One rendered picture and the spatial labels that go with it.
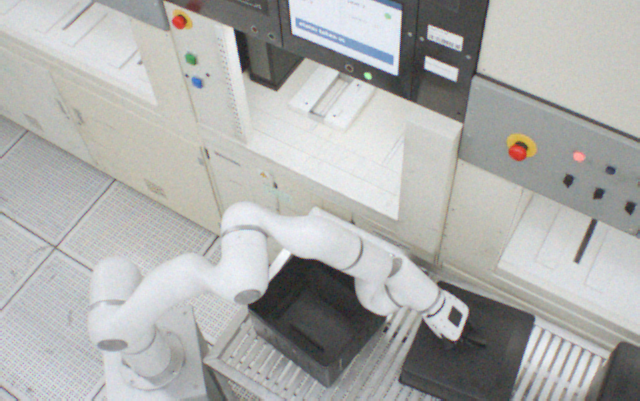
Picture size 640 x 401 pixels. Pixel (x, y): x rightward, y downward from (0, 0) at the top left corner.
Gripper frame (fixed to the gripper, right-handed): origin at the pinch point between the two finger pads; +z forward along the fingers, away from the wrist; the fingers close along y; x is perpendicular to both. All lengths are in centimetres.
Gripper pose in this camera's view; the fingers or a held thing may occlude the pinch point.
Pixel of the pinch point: (467, 335)
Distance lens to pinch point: 193.4
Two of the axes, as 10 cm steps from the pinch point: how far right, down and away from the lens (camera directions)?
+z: 6.8, 6.2, 3.9
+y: 4.2, -7.6, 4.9
